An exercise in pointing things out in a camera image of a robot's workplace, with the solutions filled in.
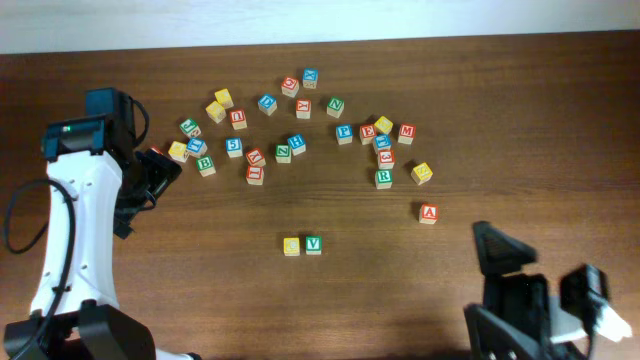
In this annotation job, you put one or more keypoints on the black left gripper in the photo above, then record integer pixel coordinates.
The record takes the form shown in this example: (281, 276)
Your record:
(147, 176)

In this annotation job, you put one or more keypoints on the yellow C block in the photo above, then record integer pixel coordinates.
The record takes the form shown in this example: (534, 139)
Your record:
(291, 246)

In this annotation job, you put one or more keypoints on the green V block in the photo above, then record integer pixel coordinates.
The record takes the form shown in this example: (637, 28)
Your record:
(313, 245)

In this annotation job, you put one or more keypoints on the blue P block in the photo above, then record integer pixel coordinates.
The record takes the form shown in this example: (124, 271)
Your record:
(344, 134)

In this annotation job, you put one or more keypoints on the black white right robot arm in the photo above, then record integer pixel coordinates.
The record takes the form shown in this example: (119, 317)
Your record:
(514, 320)

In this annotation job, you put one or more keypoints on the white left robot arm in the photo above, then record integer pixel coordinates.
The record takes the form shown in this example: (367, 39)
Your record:
(98, 183)

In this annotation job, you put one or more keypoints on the yellow block beside T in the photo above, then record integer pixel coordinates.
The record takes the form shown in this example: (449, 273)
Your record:
(178, 152)

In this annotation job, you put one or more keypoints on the blue T block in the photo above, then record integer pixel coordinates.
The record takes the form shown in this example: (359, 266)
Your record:
(196, 147)

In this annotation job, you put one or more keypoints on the green B block middle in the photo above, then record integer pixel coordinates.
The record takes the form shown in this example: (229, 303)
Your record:
(205, 166)

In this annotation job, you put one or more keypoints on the green J block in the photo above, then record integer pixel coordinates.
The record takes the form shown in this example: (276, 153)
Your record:
(190, 128)

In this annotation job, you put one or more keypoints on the blue 5 block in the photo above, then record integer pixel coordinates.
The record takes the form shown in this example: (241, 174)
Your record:
(234, 147)

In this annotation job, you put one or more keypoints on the red A block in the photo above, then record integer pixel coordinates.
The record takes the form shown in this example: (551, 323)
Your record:
(429, 214)

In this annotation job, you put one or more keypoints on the red I block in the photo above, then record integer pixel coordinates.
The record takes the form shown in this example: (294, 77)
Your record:
(255, 175)

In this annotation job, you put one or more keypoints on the red U block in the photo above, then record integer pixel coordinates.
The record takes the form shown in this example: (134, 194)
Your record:
(238, 119)

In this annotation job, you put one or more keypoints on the red Y block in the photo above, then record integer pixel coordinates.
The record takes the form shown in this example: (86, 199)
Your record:
(255, 158)

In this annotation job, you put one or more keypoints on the yellow block upper left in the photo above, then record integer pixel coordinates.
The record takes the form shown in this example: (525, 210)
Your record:
(224, 98)

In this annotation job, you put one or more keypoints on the yellow S block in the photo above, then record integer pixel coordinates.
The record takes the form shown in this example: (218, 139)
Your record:
(421, 173)

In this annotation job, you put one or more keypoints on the green Z block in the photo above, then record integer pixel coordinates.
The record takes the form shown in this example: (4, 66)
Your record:
(283, 153)

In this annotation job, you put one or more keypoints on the blue D block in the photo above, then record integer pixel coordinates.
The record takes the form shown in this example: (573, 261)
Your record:
(267, 104)

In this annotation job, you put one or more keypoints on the green R block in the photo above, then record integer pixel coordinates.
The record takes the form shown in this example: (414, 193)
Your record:
(383, 179)

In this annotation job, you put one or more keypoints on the blue H block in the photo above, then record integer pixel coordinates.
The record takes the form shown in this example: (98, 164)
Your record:
(297, 144)

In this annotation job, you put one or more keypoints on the red 3 block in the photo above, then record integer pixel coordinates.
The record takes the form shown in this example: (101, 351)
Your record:
(386, 159)

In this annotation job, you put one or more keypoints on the red M block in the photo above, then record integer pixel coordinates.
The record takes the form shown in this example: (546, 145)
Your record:
(406, 134)

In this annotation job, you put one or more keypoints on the red G block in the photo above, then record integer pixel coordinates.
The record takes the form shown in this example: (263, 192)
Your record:
(290, 86)

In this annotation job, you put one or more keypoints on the red K block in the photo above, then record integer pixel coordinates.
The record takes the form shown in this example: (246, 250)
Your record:
(303, 108)

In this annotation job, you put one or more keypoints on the blue block near E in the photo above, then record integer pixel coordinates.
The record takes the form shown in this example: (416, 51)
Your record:
(381, 142)

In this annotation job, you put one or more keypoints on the yellow block near E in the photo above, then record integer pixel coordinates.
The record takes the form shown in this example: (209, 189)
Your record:
(383, 125)

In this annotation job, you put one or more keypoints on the blue X block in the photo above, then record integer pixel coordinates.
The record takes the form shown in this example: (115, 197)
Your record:
(310, 78)

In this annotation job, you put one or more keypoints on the red E block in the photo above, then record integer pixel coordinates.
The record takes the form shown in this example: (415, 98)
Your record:
(367, 133)

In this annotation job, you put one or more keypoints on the green N block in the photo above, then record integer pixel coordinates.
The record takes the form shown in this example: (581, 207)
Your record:
(335, 107)

